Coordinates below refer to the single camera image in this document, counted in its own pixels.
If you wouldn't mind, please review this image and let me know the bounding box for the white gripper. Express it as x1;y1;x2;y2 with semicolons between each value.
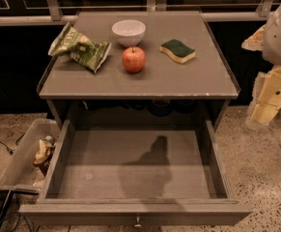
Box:
241;4;281;130

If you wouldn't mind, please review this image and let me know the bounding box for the red apple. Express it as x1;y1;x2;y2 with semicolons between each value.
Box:
122;47;146;73

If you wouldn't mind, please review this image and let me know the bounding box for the open grey top drawer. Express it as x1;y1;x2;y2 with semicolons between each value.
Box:
20;121;251;227

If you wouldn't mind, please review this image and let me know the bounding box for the metal drawer knob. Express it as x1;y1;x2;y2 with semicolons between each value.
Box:
133;217;142;229

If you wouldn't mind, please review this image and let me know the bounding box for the grey cabinet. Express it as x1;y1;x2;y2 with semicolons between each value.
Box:
38;11;239;123

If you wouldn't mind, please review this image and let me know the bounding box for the green yellow sponge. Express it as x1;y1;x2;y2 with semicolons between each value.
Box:
159;39;196;64

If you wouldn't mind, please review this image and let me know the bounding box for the white bowl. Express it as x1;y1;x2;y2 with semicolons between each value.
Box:
112;19;146;47

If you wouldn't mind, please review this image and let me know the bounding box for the green chip bag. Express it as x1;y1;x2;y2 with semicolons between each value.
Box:
48;23;112;73

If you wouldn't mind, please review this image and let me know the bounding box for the metal window railing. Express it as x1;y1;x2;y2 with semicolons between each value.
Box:
0;0;281;27

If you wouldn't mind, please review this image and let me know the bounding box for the snack package in bin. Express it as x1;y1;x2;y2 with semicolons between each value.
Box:
33;135;56;176

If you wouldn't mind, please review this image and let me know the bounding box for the black cable on floor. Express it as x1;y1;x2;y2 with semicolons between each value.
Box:
0;134;15;156

